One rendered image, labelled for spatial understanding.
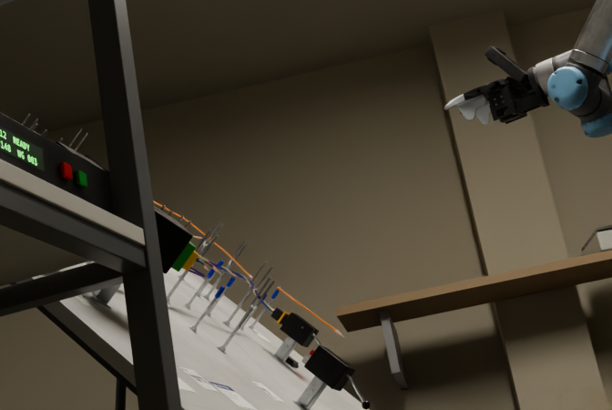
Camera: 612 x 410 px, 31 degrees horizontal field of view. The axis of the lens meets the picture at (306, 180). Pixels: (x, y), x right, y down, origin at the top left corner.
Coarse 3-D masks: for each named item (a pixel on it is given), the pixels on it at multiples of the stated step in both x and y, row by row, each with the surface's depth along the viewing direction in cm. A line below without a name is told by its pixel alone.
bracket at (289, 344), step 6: (288, 336) 213; (288, 342) 213; (294, 342) 213; (282, 348) 213; (288, 348) 213; (270, 354) 212; (276, 354) 213; (282, 354) 213; (288, 354) 214; (282, 360) 213
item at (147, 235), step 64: (0, 0) 139; (128, 64) 130; (128, 128) 126; (0, 192) 96; (64, 192) 106; (128, 192) 123; (0, 256) 115; (64, 256) 119; (128, 256) 117; (128, 320) 119
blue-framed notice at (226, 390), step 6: (216, 384) 148; (222, 384) 151; (222, 390) 147; (228, 390) 150; (234, 390) 153; (228, 396) 146; (234, 396) 149; (240, 396) 152; (234, 402) 145; (240, 402) 148; (246, 402) 151; (246, 408) 147; (252, 408) 150
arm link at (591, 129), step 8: (600, 88) 219; (608, 88) 224; (608, 96) 222; (600, 104) 218; (608, 104) 221; (600, 112) 220; (608, 112) 222; (584, 120) 223; (592, 120) 222; (600, 120) 221; (608, 120) 221; (584, 128) 224; (592, 128) 222; (600, 128) 222; (608, 128) 223; (592, 136) 225; (600, 136) 226
